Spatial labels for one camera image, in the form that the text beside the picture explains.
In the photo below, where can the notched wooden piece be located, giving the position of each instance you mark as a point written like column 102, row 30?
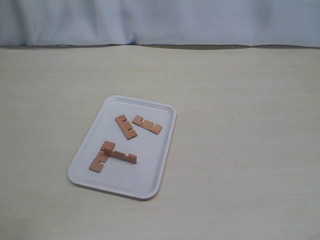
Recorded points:
column 147, row 125
column 131, row 158
column 98, row 162
column 126, row 127

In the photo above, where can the white rectangular plastic tray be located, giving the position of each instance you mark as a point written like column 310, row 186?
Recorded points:
column 141, row 180

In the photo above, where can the white backdrop cloth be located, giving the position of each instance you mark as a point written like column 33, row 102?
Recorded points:
column 160, row 22

